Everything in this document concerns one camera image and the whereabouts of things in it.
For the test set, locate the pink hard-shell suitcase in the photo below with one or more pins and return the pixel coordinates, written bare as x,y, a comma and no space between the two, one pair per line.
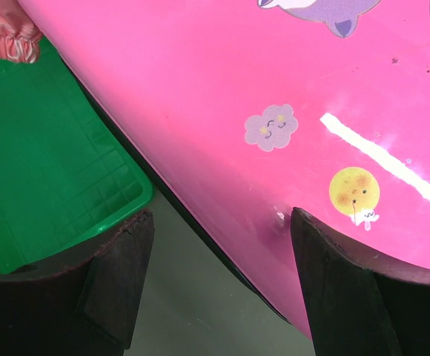
248,109

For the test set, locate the green plastic tray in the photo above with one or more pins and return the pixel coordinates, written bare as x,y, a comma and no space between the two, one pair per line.
64,177

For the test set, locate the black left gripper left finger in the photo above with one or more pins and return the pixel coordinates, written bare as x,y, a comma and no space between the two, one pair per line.
81,301

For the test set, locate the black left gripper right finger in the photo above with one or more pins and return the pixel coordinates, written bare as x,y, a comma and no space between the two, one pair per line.
359,301

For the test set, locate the coral pink patterned garment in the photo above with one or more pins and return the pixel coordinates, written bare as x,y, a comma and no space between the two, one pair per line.
19,35

